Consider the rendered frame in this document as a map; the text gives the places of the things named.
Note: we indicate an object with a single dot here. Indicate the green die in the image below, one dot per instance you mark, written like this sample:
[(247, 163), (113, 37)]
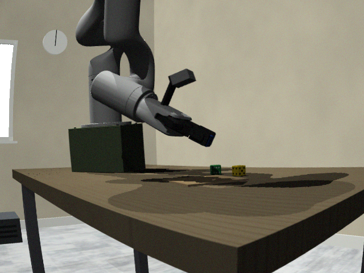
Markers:
[(215, 169)]

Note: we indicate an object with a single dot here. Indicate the tan square mat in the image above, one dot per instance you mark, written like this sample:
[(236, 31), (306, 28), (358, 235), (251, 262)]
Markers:
[(204, 180)]

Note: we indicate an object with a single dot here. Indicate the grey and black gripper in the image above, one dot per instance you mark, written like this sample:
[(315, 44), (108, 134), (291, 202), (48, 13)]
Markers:
[(170, 121)]

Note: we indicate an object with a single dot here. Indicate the yellow die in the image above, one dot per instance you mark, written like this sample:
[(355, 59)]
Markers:
[(238, 170)]

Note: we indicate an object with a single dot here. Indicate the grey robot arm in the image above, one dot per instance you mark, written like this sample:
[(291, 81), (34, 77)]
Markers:
[(112, 95)]

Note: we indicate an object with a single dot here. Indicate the blue die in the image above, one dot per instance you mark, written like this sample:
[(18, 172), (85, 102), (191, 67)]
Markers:
[(209, 142)]

